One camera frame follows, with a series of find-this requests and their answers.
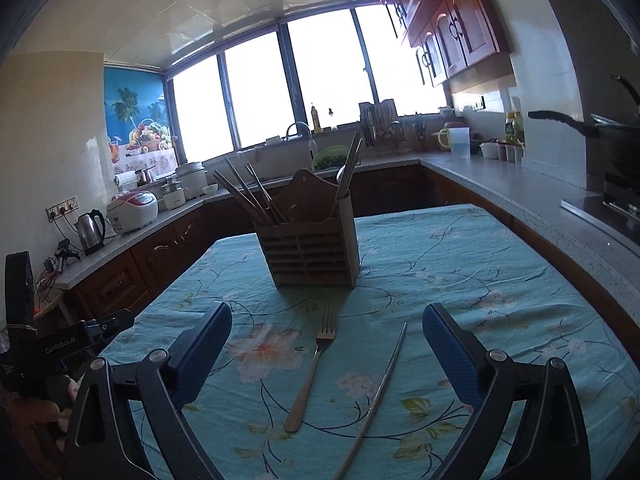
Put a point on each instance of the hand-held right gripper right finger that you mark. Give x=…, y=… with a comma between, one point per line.
x=450, y=355

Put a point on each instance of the white wall socket strip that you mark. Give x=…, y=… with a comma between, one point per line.
x=62, y=208

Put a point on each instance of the steel electric kettle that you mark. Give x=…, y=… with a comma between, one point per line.
x=90, y=230

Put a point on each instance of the small white bowl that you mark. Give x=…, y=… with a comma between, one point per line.
x=209, y=190

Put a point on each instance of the kitchen window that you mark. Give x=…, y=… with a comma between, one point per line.
x=255, y=90

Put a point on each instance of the wooden base cabinets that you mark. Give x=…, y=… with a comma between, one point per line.
x=165, y=255

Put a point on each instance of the small metal pot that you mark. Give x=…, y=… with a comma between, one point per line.
x=146, y=176

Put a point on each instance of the gas stove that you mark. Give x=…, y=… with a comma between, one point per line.
x=615, y=210

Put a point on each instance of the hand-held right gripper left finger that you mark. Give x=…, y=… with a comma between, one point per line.
x=200, y=355

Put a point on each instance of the wooden utensil holder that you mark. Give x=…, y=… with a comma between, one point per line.
x=305, y=255

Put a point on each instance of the seasoning jar set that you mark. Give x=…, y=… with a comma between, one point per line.
x=510, y=152

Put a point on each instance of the metal fork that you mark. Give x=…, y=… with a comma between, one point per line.
x=324, y=335

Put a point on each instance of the scissors and knife holder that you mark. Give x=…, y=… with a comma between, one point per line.
x=421, y=132

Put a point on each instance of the tropical fruit wall poster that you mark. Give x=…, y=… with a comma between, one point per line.
x=125, y=105

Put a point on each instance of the wooden wall cabinets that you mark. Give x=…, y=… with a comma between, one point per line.
x=460, y=30

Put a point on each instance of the person's left hand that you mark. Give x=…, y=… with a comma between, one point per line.
x=47, y=412

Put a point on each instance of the yellow cooking oil bottle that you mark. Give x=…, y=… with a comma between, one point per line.
x=512, y=127

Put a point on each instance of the metal kitchen faucet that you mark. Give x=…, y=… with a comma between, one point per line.
x=295, y=126

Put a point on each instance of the dish rack with utensils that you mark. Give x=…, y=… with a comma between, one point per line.
x=380, y=120

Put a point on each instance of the white and red rice cooker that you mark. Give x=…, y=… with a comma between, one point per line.
x=132, y=212

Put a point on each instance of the paper towel roll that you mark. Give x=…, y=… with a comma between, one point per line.
x=127, y=179

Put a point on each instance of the yellow dish soap bottle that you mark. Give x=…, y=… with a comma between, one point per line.
x=316, y=122

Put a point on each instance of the small white electric pot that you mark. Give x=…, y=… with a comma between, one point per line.
x=175, y=197

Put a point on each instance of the black frying pan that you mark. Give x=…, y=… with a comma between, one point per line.
x=565, y=119

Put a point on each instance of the turquoise floral tablecloth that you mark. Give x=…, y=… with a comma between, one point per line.
x=500, y=285

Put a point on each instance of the green colander with greens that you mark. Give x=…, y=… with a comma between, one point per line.
x=325, y=160

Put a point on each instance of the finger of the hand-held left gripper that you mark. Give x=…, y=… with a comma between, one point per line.
x=112, y=322

